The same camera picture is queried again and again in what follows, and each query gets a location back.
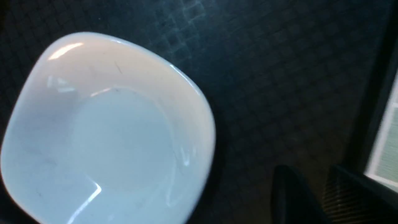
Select black serving tray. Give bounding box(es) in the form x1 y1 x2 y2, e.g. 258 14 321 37
0 0 397 224

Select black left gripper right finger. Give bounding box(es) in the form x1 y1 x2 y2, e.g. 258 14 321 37
322 165 398 224

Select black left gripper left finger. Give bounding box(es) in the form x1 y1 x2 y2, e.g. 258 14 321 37
271 165 330 224

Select white small square bowl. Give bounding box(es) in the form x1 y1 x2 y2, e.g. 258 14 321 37
1 32 216 224

